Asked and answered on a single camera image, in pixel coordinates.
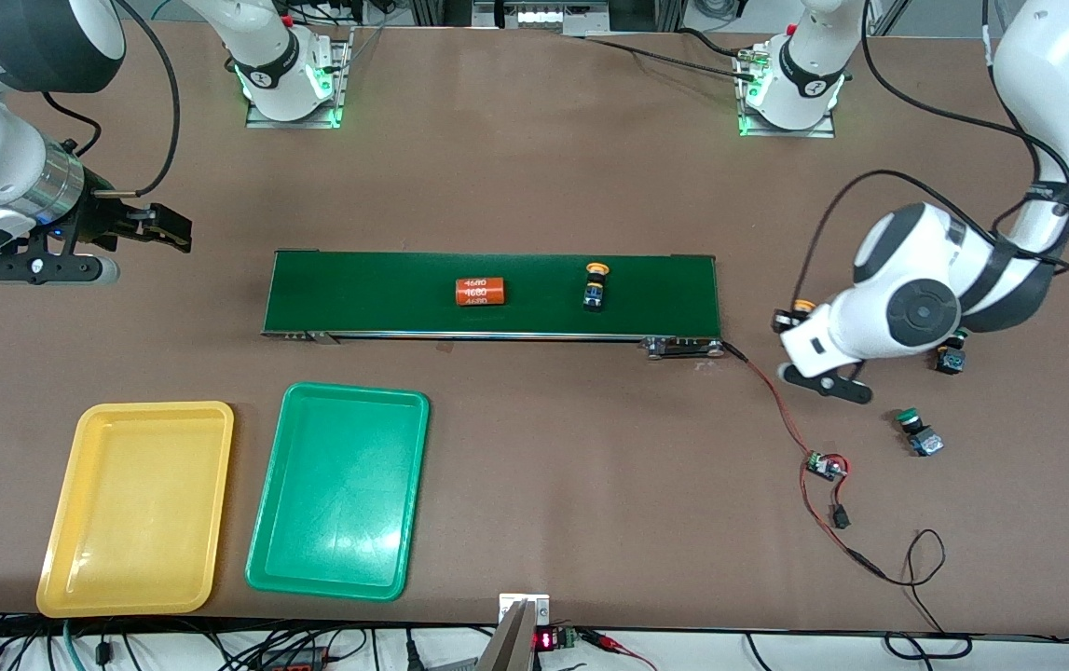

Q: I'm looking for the green push button switch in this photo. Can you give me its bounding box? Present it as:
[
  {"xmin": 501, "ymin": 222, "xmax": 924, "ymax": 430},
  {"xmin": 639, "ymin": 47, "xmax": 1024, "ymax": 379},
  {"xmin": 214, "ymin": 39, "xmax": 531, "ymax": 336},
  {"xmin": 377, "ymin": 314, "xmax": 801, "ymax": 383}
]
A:
[
  {"xmin": 896, "ymin": 407, "xmax": 945, "ymax": 458},
  {"xmin": 937, "ymin": 331, "xmax": 969, "ymax": 376}
]

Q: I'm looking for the orange printed cylinder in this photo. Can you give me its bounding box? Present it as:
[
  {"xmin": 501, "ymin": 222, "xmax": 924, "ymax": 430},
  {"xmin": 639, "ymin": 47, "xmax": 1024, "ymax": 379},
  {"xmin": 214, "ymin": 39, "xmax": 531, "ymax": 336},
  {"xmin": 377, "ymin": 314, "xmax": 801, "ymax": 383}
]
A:
[{"xmin": 455, "ymin": 277, "xmax": 508, "ymax": 308}]

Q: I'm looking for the green conveyor belt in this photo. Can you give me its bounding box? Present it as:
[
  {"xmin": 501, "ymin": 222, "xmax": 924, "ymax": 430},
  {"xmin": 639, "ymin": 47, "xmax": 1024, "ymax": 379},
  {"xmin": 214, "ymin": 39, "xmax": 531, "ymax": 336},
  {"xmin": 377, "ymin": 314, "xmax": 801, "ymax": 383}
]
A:
[{"xmin": 261, "ymin": 249, "xmax": 726, "ymax": 360}]

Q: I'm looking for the yellow plastic tray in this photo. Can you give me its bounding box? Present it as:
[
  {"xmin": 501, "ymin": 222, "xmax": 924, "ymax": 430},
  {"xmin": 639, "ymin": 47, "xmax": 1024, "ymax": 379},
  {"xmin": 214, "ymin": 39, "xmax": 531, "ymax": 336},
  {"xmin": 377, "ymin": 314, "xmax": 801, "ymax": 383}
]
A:
[{"xmin": 35, "ymin": 401, "xmax": 235, "ymax": 618}]

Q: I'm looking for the green plastic tray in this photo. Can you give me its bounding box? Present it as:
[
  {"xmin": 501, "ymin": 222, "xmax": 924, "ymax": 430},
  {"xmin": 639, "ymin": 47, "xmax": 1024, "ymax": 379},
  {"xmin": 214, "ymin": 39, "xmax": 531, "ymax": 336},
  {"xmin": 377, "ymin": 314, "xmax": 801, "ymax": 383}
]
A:
[{"xmin": 245, "ymin": 382, "xmax": 431, "ymax": 602}]

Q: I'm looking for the red clip lead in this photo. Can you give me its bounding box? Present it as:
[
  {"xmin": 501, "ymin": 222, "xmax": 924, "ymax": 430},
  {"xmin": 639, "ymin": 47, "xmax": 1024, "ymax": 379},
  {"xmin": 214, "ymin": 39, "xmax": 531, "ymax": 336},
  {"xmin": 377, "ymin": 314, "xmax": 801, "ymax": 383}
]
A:
[{"xmin": 579, "ymin": 629, "xmax": 658, "ymax": 671}]

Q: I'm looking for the grey metal pole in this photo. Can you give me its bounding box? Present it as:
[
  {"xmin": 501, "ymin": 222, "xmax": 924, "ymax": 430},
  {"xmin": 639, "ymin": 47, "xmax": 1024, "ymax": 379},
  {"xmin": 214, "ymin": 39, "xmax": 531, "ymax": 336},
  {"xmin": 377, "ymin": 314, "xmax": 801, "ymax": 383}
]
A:
[{"xmin": 476, "ymin": 601, "xmax": 535, "ymax": 671}]

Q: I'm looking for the black power strip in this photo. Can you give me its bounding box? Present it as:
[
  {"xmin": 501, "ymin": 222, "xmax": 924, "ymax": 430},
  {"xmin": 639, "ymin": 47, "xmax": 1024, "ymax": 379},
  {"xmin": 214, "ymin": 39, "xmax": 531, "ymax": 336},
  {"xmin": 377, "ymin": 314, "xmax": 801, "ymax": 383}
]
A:
[{"xmin": 254, "ymin": 643, "xmax": 335, "ymax": 671}]

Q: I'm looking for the red and black wire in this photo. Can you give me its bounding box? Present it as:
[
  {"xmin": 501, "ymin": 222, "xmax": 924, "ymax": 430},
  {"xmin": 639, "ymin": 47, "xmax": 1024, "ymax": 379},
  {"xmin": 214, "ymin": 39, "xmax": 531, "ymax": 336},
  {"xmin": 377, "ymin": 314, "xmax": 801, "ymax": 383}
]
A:
[{"xmin": 720, "ymin": 341, "xmax": 889, "ymax": 583}]

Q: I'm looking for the short black looped cable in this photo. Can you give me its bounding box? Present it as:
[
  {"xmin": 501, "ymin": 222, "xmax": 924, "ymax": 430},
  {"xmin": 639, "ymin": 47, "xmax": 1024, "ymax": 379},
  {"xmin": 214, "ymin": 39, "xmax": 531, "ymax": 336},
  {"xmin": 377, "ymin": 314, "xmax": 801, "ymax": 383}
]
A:
[{"xmin": 42, "ymin": 91, "xmax": 103, "ymax": 157}]

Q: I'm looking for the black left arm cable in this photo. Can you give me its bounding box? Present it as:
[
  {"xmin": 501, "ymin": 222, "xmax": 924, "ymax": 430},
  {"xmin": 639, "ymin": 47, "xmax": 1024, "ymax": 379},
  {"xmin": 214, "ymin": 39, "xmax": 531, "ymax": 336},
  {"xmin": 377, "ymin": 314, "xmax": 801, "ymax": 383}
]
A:
[{"xmin": 788, "ymin": 0, "xmax": 1069, "ymax": 313}]

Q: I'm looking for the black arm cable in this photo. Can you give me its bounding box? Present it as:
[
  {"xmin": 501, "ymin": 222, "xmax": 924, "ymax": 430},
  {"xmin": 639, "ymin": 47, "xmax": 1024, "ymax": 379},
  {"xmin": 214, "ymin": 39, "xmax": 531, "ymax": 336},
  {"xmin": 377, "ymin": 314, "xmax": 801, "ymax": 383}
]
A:
[
  {"xmin": 91, "ymin": 0, "xmax": 183, "ymax": 199},
  {"xmin": 788, "ymin": 0, "xmax": 1069, "ymax": 313}
]

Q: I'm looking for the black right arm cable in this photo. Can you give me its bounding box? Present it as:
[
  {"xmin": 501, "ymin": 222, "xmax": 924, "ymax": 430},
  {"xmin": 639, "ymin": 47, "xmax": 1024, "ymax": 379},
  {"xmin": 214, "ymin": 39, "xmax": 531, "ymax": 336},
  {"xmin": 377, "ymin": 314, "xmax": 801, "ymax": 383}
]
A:
[{"xmin": 91, "ymin": 0, "xmax": 183, "ymax": 199}]

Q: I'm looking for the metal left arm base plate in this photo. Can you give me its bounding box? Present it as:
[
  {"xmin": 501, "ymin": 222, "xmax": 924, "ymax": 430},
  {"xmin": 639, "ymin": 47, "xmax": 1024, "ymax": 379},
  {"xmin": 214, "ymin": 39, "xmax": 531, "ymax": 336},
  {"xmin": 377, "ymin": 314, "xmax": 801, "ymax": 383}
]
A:
[{"xmin": 737, "ymin": 47, "xmax": 838, "ymax": 139}]

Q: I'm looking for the thin black looped cable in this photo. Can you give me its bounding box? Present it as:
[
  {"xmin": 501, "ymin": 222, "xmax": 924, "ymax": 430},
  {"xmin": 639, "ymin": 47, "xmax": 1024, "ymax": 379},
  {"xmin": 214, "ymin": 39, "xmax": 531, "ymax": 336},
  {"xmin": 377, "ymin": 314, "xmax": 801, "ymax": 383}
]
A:
[{"xmin": 846, "ymin": 528, "xmax": 973, "ymax": 658}]

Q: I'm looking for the black cable across table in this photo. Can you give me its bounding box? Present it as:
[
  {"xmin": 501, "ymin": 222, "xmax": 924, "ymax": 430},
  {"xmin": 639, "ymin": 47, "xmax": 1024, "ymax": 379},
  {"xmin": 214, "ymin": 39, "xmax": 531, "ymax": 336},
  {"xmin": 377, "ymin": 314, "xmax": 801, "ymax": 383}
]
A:
[{"xmin": 581, "ymin": 35, "xmax": 759, "ymax": 85}]

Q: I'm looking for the silver mounting bracket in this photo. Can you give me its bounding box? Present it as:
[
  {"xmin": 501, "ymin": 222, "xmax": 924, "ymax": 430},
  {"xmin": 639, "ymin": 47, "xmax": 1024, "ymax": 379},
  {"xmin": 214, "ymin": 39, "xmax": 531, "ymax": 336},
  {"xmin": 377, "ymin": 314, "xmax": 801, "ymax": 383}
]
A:
[{"xmin": 499, "ymin": 594, "xmax": 551, "ymax": 627}]

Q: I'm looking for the aluminium frame with light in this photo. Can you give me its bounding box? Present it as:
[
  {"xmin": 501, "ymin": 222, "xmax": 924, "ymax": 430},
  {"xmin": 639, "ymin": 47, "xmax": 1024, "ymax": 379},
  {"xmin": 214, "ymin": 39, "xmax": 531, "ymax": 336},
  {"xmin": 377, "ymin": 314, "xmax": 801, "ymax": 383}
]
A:
[{"xmin": 408, "ymin": 0, "xmax": 689, "ymax": 38}]

